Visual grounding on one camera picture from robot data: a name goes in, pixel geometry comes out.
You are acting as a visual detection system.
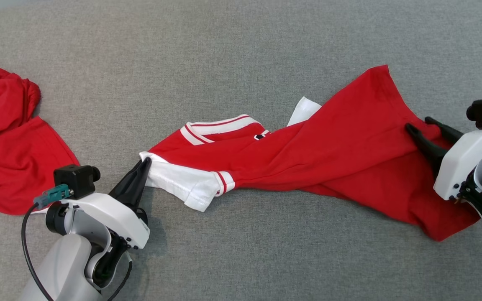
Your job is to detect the red shirt white hem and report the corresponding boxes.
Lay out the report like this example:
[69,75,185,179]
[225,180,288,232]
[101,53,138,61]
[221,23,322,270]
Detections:
[0,61,81,216]

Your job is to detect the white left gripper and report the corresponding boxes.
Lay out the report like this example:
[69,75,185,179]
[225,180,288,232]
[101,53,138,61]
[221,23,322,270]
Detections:
[61,158,153,250]

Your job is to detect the black left camera cable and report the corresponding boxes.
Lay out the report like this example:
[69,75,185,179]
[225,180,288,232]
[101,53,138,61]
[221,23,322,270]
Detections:
[21,203,133,301]

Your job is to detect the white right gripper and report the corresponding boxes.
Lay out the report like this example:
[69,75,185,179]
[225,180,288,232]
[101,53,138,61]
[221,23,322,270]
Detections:
[405,117,482,201]

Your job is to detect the red polo shirt white sleeves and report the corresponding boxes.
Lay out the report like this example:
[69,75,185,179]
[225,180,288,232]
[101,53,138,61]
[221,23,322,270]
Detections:
[139,64,482,242]

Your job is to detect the teal left camera connector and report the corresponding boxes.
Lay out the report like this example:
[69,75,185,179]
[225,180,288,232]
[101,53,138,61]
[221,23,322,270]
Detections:
[33,184,73,210]

